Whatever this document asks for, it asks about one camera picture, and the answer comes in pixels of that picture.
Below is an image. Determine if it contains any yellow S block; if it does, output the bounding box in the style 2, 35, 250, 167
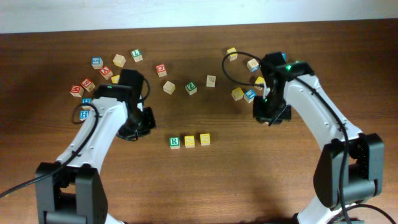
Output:
200, 133, 211, 146
184, 136, 195, 148

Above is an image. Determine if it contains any wood block blue side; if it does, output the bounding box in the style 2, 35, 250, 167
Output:
246, 58, 259, 72

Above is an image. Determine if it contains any upper blue H block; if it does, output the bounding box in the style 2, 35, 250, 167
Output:
81, 98, 92, 106

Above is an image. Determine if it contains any green L block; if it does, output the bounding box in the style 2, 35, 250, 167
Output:
131, 49, 143, 62

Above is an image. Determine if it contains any white picture block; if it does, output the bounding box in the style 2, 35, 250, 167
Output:
206, 75, 216, 88

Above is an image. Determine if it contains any plain wood block top left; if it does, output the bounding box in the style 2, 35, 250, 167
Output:
113, 54, 126, 68

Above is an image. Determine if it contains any lower blue H block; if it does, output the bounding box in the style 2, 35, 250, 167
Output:
79, 110, 90, 121

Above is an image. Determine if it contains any green Z block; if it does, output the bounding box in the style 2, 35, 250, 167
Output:
185, 82, 198, 95

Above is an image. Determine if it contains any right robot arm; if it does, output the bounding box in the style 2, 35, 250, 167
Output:
252, 52, 384, 223

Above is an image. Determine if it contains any red M block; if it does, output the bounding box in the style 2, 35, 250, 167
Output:
70, 85, 84, 98

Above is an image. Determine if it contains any plain wood block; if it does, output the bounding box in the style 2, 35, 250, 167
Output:
163, 81, 175, 95
113, 54, 126, 68

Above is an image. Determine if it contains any blue block far left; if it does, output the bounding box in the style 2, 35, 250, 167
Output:
91, 57, 104, 70

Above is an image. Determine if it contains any red A block upper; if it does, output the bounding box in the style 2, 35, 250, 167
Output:
99, 66, 113, 80

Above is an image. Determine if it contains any red 9 block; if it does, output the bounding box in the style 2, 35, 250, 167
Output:
81, 78, 95, 92

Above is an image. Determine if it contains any green R block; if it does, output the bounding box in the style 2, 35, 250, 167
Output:
169, 137, 180, 149

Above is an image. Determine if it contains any yellow block near A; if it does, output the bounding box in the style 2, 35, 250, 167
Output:
111, 75, 120, 84

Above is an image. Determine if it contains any blue picture block right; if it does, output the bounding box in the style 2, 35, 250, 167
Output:
244, 90, 256, 103

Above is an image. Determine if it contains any plain wood block centre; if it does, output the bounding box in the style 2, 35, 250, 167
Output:
163, 81, 175, 95

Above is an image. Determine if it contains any yellow block top right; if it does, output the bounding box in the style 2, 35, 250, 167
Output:
226, 47, 238, 61

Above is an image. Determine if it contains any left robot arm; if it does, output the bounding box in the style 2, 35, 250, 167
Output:
35, 69, 156, 223

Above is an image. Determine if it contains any blue h block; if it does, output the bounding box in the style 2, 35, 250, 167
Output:
81, 98, 92, 106
79, 110, 90, 121

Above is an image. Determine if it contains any red picture block centre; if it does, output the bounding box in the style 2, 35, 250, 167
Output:
155, 63, 167, 77

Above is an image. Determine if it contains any yellow block beside blue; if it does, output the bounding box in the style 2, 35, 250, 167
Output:
231, 87, 244, 101

